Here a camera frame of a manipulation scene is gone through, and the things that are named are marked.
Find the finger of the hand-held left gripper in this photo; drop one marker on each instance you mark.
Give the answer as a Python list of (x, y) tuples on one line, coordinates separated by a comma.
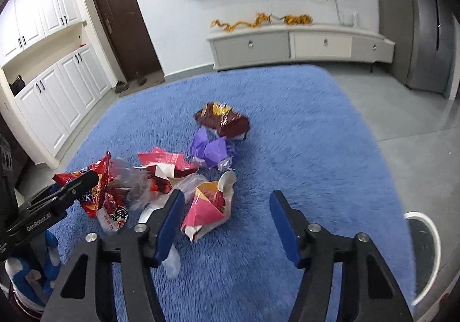
[(77, 183)]

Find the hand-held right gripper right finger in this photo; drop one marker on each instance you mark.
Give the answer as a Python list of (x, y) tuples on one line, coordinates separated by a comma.
[(284, 230)]

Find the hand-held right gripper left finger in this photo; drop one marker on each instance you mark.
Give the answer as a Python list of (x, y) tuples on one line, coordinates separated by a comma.
[(168, 227)]

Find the red snack packet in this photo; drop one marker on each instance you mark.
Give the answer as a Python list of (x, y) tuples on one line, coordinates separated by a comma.
[(100, 191)]

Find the clear plastic bag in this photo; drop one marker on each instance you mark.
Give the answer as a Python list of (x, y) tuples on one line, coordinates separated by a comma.
[(172, 264)]

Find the pink orange snack wrapper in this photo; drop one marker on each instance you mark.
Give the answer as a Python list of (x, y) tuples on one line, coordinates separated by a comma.
[(205, 210)]

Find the white red noodle packet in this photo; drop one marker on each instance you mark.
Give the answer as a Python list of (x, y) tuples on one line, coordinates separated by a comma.
[(115, 218)]

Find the clear plastic wrapper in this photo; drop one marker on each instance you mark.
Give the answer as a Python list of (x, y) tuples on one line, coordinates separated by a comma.
[(133, 178)]

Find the red wrapper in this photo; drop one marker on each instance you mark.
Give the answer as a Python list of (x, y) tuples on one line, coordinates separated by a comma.
[(165, 159)]

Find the purple foil wrapper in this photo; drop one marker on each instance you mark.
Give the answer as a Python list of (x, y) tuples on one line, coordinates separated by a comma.
[(212, 149)]

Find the brown snack packet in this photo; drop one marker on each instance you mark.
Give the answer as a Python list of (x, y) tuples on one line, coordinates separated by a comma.
[(222, 122)]

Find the white rimmed trash bin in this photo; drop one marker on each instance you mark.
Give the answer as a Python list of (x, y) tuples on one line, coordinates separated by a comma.
[(424, 253)]

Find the white built-in cabinet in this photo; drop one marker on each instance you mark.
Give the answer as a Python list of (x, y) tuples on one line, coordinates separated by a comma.
[(54, 99)]

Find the blue fluffy rug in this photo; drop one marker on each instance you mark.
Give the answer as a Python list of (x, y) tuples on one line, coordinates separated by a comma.
[(287, 128)]

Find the dark shoe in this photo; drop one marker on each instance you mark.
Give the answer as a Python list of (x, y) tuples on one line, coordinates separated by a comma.
[(141, 79), (121, 87)]

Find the black bag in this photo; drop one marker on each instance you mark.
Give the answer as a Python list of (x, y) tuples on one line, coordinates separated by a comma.
[(17, 85)]

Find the brown doormat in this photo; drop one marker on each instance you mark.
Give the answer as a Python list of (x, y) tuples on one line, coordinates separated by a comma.
[(154, 79)]

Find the brown entrance door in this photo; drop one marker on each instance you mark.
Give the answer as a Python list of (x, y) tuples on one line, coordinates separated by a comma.
[(125, 20)]

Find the white grey television cabinet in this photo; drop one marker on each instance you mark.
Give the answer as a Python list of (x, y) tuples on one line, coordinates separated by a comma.
[(251, 43)]

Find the golden dragon figurine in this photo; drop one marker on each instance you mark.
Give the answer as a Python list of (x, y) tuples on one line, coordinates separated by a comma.
[(237, 24)]

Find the golden tiger figurine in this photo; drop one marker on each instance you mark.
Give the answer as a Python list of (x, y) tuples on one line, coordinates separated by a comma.
[(296, 19)]

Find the white router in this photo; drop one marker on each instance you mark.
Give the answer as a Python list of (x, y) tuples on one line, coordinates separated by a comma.
[(355, 19)]

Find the grey double-door refrigerator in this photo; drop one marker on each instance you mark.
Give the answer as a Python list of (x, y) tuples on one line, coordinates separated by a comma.
[(427, 38)]

